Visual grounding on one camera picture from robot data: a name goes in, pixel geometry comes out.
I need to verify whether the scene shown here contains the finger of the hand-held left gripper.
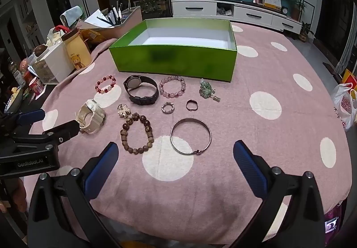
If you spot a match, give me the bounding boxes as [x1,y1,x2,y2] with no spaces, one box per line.
[0,109,46,137]
[12,120,80,151]

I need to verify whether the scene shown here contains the pink bead bracelet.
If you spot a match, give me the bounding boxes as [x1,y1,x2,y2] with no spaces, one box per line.
[159,76,186,99]

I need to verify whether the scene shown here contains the pink organizer box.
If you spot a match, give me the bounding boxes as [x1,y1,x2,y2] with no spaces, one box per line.
[77,6,143,39]

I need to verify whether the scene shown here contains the green cardboard box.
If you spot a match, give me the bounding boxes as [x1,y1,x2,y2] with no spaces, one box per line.
[109,18,238,82]

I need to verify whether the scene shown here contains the white plastic drawer box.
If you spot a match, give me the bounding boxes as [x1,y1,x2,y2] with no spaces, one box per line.
[33,42,76,84]

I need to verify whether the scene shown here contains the person's left hand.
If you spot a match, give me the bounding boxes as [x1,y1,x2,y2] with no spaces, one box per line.
[0,178,27,213]

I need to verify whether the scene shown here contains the white paper sheet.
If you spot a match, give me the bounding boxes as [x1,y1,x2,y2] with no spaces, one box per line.
[84,9,115,28]

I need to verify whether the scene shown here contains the planter with green plants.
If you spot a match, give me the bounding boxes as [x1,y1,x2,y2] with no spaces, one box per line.
[139,0,171,17]

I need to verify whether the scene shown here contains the yellow bear bottle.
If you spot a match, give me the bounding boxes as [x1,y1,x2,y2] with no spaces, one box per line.
[61,28,92,71]

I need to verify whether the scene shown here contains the orange snack packet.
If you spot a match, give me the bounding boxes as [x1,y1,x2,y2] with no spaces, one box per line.
[81,29,108,45]

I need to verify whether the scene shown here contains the silver bangle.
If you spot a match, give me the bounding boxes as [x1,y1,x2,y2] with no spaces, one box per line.
[170,118,212,156]

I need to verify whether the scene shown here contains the green white wipes pack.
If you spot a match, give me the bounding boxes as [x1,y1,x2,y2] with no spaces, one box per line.
[60,6,84,27]

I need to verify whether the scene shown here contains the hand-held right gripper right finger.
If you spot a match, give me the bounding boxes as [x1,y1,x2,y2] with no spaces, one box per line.
[233,140,325,248]

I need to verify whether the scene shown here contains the gold flower brooch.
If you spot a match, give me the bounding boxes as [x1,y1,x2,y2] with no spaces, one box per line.
[117,104,131,118]

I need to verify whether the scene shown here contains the white plastic bag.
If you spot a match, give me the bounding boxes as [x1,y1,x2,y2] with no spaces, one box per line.
[331,83,357,132]

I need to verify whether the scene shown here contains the pink polka dot blanket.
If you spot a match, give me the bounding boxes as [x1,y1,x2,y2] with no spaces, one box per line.
[24,21,352,246]

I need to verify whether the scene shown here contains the rhinestone ring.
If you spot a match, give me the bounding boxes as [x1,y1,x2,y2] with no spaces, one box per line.
[161,102,175,115]

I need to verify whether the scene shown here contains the yellow white box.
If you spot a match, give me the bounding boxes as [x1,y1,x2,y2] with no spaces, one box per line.
[263,0,282,10]

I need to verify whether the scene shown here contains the brown wooden bead bracelet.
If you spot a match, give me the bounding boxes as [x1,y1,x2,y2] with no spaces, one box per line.
[120,112,155,154]

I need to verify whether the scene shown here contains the magenta phone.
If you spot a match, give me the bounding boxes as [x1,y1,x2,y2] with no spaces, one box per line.
[324,203,346,243]

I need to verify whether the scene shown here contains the small potted plant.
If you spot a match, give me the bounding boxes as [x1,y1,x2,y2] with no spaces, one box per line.
[300,22,315,42]

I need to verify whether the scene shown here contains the yellow paper bag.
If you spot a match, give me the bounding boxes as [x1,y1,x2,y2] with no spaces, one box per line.
[342,68,357,90]

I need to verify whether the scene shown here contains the black wristwatch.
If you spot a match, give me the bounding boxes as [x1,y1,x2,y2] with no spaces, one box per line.
[123,75,159,104]

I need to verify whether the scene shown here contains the tall potted plant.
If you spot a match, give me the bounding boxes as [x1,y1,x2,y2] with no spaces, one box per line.
[290,0,307,21]

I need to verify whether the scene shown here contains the green jade charm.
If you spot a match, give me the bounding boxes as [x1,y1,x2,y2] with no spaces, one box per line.
[199,79,221,102]

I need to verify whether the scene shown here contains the white wristwatch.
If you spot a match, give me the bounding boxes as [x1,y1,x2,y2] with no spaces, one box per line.
[76,99,106,135]

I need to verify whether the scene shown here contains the red bead bracelet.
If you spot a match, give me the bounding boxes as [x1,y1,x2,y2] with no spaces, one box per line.
[95,75,117,94]

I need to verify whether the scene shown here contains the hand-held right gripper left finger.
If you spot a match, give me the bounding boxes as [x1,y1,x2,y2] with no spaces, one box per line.
[27,141,123,248]

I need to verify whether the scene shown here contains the white television cabinet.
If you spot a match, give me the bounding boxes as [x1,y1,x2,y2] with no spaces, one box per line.
[171,0,303,34]

